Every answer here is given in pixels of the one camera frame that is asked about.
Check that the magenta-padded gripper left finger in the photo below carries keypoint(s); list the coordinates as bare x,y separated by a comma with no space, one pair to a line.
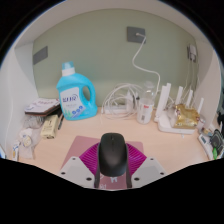
75,168

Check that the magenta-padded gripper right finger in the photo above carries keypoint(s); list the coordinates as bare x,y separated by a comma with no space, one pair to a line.
150,168

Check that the black computer mouse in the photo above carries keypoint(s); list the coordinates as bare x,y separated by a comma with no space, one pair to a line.
113,155

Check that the pink printed mouse pad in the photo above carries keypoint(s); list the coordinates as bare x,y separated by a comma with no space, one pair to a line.
78,146

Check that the white router with antennas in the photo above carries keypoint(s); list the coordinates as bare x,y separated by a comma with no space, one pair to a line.
165,125

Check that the black pen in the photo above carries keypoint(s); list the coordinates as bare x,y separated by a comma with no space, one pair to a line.
60,121

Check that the small yellow box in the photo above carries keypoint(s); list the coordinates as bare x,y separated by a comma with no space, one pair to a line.
49,126

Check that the clear plastic bags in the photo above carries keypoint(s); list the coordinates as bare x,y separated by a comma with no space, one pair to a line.
28,140

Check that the clear plastic bottle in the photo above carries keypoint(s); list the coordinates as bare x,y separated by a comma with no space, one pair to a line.
145,108

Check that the white snack packet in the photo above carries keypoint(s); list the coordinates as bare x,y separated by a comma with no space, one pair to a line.
15,151

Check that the gold foil bag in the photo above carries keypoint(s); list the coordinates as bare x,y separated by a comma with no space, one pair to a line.
186,116

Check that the white power strip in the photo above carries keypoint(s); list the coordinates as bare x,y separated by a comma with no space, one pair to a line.
115,108

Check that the stack of books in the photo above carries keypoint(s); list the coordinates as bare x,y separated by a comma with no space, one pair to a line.
41,106

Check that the blue detergent bottle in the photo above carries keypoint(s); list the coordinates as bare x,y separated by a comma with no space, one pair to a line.
71,96

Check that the grey blank wall plate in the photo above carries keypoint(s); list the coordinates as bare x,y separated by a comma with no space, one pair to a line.
40,55

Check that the wall socket with chargers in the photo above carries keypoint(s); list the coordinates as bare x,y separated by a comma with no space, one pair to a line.
192,52

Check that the grey wall socket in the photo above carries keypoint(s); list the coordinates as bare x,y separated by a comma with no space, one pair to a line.
133,35

